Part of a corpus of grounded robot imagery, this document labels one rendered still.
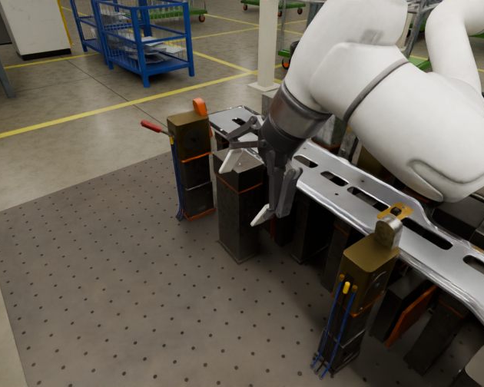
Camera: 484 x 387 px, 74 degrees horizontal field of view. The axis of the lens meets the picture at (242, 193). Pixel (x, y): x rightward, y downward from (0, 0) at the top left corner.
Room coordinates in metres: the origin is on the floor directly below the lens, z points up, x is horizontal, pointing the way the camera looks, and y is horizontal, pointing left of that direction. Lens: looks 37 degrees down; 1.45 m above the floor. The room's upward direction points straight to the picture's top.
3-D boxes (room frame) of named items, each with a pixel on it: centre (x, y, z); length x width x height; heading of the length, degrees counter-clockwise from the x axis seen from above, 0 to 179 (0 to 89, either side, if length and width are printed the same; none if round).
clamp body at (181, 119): (0.90, 0.17, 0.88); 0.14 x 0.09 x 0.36; 125
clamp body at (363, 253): (0.37, -0.21, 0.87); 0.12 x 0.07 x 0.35; 125
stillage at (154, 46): (5.06, 1.40, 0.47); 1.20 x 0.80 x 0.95; 42
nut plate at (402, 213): (0.53, -0.33, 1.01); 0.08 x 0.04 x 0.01; 125
